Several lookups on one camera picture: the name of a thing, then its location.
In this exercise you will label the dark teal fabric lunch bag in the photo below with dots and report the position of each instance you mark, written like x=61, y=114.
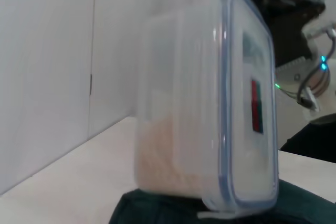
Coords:
x=302, y=203

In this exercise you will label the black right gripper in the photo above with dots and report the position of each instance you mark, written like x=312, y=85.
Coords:
x=291, y=32

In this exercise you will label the clear plastic food container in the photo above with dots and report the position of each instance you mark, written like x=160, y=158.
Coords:
x=183, y=103

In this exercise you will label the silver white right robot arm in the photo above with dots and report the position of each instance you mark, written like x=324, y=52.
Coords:
x=291, y=74

